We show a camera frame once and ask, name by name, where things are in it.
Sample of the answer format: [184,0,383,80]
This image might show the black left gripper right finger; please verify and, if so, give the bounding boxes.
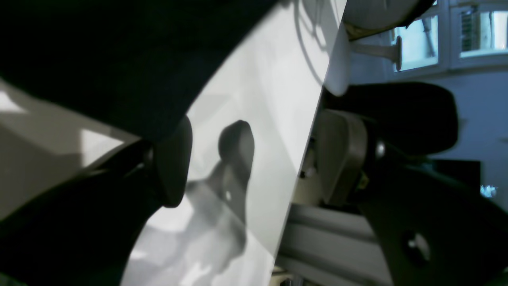
[314,109,508,286]

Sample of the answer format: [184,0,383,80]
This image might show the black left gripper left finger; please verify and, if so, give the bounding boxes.
[0,116,192,286]

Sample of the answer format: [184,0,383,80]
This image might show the black t-shirt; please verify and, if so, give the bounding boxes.
[0,0,276,141]

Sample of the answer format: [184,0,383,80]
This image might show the black office chair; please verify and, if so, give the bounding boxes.
[321,0,461,159]

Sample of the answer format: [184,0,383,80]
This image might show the aluminium table frame rail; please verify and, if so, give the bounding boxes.
[275,203,394,286]

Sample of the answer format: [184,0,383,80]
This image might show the window frame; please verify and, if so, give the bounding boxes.
[385,0,508,80]

